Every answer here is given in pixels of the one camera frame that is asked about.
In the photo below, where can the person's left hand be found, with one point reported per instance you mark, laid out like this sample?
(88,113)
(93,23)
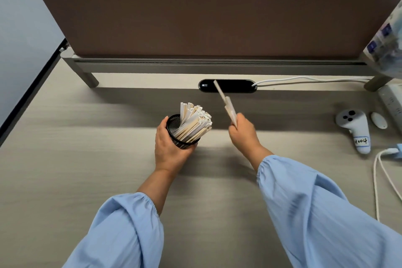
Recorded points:
(168,151)

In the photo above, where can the person's right hand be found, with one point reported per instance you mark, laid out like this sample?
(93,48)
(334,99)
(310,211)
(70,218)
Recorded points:
(245,139)

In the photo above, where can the black mesh pen cup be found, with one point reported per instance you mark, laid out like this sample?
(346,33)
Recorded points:
(174,129)

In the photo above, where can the gathered bunch of sticks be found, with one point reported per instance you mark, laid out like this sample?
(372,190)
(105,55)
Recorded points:
(191,123)

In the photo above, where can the white stick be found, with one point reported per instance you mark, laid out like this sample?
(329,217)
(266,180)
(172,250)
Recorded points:
(220,90)

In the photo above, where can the person's right forearm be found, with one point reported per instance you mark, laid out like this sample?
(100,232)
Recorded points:
(314,220)

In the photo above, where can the person's left forearm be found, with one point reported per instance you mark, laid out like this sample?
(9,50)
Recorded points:
(125,233)

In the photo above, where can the beige table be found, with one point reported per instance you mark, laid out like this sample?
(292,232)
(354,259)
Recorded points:
(78,145)

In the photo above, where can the white handheld controller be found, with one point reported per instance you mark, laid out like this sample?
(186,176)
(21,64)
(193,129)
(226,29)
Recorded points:
(358,129)

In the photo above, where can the brown desk divider panel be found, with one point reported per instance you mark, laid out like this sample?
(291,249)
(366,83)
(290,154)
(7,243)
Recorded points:
(220,16)

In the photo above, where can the small white oval object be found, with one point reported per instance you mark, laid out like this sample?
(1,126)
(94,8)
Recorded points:
(378,120)

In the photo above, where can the white power strip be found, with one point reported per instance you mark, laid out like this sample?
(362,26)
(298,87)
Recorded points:
(392,101)

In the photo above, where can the light blue charger adapter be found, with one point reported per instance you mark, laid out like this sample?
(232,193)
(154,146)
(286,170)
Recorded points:
(399,151)

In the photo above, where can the clear bag of packets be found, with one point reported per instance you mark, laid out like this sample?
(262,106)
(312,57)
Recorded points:
(389,51)

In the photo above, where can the grey divider base rail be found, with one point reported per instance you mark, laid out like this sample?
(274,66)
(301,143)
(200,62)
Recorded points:
(188,66)

